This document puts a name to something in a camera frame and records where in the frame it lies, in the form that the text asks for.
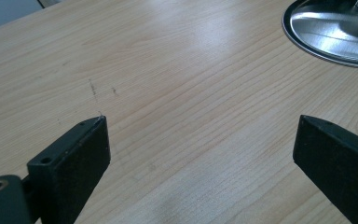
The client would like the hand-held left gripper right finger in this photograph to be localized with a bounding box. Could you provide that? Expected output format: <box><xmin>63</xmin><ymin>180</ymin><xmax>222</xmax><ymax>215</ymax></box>
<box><xmin>292</xmin><ymin>114</ymin><xmax>358</xmax><ymax>224</ymax></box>

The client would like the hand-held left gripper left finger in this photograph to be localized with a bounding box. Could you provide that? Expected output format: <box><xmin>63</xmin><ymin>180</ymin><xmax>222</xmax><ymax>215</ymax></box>
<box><xmin>26</xmin><ymin>115</ymin><xmax>112</xmax><ymax>224</ymax></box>

